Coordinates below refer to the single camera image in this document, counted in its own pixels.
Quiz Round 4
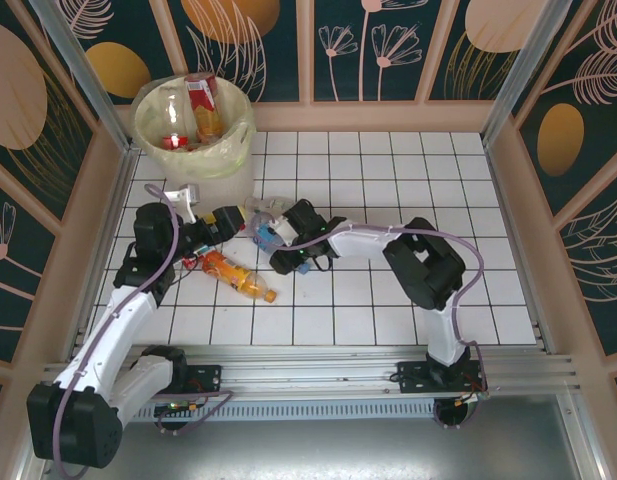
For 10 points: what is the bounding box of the blue cap water bottle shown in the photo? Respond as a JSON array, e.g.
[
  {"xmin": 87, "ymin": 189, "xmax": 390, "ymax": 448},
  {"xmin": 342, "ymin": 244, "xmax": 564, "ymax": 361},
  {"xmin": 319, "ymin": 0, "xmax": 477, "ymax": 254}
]
[{"xmin": 251, "ymin": 209, "xmax": 312, "ymax": 277}]

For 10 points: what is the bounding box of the white label clear bottle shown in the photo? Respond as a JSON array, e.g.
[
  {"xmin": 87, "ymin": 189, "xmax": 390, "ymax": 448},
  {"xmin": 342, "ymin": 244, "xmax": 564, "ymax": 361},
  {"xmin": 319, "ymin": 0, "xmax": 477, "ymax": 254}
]
[{"xmin": 244, "ymin": 195, "xmax": 295, "ymax": 217}]

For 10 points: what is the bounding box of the large orange juice bottle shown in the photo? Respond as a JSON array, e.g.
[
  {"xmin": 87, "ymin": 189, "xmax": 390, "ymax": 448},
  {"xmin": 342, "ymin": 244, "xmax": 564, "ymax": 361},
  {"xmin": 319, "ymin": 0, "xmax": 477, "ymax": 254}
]
[{"xmin": 201, "ymin": 249, "xmax": 278, "ymax": 304}]

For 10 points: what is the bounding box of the red label cola bottle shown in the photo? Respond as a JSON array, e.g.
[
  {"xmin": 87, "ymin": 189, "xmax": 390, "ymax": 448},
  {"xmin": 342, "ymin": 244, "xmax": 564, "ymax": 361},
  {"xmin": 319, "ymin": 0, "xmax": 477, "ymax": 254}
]
[{"xmin": 160, "ymin": 84, "xmax": 192, "ymax": 151}]

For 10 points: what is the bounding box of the red label tea bottle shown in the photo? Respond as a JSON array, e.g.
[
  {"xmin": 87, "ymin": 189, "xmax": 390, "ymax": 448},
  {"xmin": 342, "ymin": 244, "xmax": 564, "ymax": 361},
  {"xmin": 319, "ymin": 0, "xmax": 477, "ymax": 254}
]
[{"xmin": 185, "ymin": 74, "xmax": 224, "ymax": 144}]

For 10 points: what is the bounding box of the white waste bin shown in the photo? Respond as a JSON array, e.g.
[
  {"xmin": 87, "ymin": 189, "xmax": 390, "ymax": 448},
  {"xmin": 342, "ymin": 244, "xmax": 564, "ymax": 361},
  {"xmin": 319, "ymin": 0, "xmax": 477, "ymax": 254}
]
[{"xmin": 131, "ymin": 74, "xmax": 258, "ymax": 209}]

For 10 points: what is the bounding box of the pale yellow bin liner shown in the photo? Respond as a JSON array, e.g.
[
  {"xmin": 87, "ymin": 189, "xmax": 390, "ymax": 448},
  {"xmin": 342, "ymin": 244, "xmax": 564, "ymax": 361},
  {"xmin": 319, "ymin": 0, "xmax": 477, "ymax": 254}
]
[{"xmin": 131, "ymin": 74, "xmax": 258, "ymax": 180}]

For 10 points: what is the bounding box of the grey metal sheet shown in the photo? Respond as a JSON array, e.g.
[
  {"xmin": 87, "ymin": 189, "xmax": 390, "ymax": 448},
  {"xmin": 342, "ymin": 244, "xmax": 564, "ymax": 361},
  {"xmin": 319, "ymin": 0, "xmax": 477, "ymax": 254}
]
[{"xmin": 17, "ymin": 419, "xmax": 604, "ymax": 480}]

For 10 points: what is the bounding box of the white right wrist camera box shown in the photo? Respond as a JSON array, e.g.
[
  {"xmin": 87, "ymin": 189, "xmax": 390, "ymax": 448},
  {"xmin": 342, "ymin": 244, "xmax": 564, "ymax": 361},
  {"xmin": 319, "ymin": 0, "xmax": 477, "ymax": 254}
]
[{"xmin": 275, "ymin": 221, "xmax": 302, "ymax": 250}]

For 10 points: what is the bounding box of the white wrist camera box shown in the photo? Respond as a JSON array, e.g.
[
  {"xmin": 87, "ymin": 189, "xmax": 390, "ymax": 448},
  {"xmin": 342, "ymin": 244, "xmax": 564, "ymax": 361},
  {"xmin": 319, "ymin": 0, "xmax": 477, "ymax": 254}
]
[
  {"xmin": 275, "ymin": 221, "xmax": 302, "ymax": 250},
  {"xmin": 162, "ymin": 183, "xmax": 202, "ymax": 224}
]

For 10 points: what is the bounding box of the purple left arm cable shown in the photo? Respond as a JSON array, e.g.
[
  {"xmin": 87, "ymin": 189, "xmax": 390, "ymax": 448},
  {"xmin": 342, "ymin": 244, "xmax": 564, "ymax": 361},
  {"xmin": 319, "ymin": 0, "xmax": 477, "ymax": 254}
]
[{"xmin": 52, "ymin": 183, "xmax": 234, "ymax": 479}]

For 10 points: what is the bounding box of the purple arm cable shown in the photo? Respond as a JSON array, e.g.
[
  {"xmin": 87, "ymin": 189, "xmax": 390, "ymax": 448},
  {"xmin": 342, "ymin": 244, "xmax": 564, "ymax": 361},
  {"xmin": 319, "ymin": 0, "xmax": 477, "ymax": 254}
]
[
  {"xmin": 251, "ymin": 212, "xmax": 491, "ymax": 431},
  {"xmin": 52, "ymin": 183, "xmax": 234, "ymax": 479}
]

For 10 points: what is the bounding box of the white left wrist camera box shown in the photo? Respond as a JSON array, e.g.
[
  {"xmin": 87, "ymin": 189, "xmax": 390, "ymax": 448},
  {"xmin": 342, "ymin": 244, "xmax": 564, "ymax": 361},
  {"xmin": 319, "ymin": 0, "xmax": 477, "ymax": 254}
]
[{"xmin": 162, "ymin": 183, "xmax": 202, "ymax": 224}]

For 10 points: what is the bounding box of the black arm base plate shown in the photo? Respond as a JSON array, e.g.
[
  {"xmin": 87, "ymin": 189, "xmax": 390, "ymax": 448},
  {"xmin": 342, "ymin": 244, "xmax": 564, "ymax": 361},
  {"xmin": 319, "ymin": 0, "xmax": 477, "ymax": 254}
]
[
  {"xmin": 396, "ymin": 358, "xmax": 489, "ymax": 396},
  {"xmin": 131, "ymin": 363, "xmax": 224, "ymax": 399}
]

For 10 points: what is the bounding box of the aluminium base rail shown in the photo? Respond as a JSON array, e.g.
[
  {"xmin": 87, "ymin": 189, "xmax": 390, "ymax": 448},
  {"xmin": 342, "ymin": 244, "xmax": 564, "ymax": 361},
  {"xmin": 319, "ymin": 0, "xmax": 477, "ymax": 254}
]
[{"xmin": 35, "ymin": 343, "xmax": 587, "ymax": 401}]

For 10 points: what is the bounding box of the aluminium frame post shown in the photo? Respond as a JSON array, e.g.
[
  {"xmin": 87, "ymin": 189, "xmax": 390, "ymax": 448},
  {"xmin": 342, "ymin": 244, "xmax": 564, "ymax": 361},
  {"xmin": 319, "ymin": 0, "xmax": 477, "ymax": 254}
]
[
  {"xmin": 30, "ymin": 0, "xmax": 134, "ymax": 151},
  {"xmin": 482, "ymin": 0, "xmax": 574, "ymax": 146}
]

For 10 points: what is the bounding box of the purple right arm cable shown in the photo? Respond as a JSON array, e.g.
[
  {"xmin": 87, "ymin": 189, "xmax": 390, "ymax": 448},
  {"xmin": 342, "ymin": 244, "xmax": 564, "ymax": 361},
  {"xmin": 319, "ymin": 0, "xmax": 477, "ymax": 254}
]
[{"xmin": 251, "ymin": 212, "xmax": 491, "ymax": 431}]

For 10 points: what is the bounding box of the small circuit board with wires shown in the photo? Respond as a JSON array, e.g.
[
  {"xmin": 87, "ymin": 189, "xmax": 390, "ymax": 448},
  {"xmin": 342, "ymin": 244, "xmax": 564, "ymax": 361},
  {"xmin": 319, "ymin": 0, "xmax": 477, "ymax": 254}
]
[
  {"xmin": 154, "ymin": 399, "xmax": 209, "ymax": 435},
  {"xmin": 434, "ymin": 394, "xmax": 489, "ymax": 430}
]

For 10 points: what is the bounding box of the slotted grey cable duct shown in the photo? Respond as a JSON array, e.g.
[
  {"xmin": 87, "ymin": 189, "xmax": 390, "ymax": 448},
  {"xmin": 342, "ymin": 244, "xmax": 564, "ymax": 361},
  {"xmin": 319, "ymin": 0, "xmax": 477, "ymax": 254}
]
[{"xmin": 55, "ymin": 402, "xmax": 442, "ymax": 424}]

